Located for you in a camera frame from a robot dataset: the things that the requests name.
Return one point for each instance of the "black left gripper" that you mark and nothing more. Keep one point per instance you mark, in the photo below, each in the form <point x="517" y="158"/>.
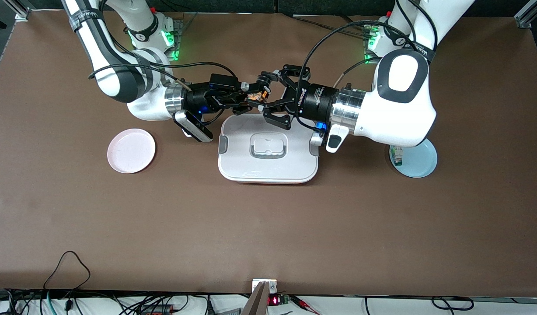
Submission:
<point x="317" y="103"/>

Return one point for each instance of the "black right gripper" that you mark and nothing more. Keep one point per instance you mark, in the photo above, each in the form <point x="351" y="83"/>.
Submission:
<point x="199" y="99"/>

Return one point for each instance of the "orange black push-button switch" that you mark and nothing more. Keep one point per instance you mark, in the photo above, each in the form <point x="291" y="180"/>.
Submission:
<point x="255" y="96"/>

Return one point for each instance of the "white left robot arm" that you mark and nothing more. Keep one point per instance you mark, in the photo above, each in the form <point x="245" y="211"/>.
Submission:
<point x="404" y="109"/>

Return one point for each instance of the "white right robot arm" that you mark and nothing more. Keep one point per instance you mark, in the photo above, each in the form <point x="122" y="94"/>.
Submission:
<point x="120" y="78"/>

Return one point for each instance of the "pink round plate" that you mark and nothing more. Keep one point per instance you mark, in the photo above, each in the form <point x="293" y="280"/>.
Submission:
<point x="131" y="151"/>

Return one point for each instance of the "light blue round plate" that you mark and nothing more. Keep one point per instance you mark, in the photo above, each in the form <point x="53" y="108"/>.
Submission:
<point x="419" y="164"/>

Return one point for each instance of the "red digit display module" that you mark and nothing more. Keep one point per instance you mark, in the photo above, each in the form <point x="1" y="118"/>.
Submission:
<point x="273" y="300"/>

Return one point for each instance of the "red black clip leads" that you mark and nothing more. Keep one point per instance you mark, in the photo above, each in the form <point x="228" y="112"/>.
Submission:
<point x="301" y="302"/>

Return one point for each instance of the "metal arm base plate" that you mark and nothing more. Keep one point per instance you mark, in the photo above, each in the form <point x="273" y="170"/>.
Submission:
<point x="370" y="60"/>
<point x="176" y="56"/>

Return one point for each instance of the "green white push-button switch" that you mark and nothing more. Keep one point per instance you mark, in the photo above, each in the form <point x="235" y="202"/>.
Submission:
<point x="398" y="157"/>

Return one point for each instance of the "small white mount bracket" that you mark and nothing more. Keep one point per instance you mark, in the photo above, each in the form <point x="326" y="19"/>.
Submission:
<point x="273" y="286"/>

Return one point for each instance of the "aluminium camera mount bar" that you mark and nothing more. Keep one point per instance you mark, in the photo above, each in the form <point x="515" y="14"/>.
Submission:
<point x="256" y="302"/>

